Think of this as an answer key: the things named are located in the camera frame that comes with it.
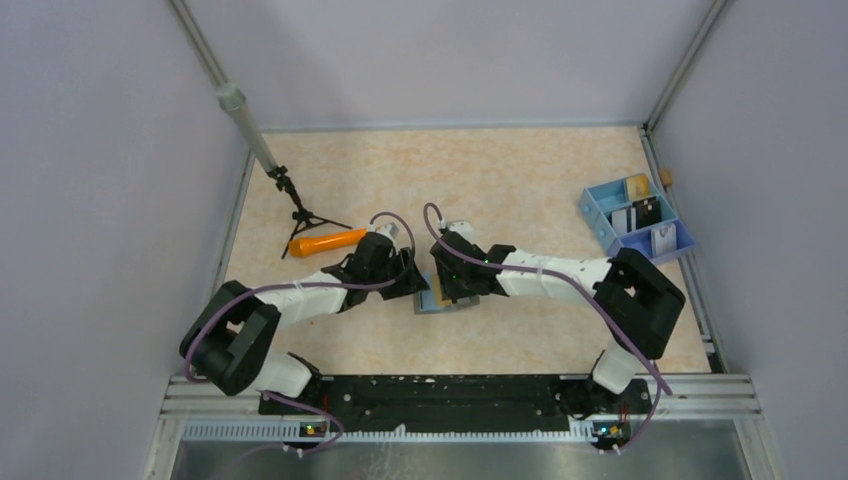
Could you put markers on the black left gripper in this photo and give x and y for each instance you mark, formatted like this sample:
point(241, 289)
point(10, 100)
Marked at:
point(409, 280)

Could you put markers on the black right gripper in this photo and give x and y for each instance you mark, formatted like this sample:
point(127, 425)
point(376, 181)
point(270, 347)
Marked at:
point(449, 290)

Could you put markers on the grey leather card holder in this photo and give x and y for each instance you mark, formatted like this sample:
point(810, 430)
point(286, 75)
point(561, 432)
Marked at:
point(430, 301)

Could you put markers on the gold card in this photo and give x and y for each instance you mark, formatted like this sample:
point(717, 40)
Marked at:
point(637, 187)
point(441, 299)

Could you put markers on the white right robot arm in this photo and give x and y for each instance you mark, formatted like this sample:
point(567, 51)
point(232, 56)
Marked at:
point(639, 305)

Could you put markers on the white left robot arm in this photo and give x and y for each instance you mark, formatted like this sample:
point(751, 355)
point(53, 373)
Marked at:
point(229, 344)

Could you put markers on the black card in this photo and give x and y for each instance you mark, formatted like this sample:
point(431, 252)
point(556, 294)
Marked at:
point(649, 211)

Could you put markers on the white patterned card in box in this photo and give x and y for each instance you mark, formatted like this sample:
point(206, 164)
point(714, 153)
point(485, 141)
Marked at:
point(664, 239)

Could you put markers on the orange toy microphone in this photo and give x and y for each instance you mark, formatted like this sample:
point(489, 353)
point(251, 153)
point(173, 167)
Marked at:
point(308, 246)

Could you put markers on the blue compartment organizer box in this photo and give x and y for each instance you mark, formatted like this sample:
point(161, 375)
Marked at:
point(595, 205)

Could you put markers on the black tripod microphone stand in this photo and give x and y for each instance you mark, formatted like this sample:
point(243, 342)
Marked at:
point(233, 102)

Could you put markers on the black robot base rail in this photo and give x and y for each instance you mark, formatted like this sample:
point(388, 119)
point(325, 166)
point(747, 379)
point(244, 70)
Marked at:
point(471, 403)

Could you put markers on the white slotted cable duct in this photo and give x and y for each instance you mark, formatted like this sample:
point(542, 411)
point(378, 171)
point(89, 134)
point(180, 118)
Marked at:
point(284, 431)

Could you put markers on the small orange wall object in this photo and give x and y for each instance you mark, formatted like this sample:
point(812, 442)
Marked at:
point(666, 177)

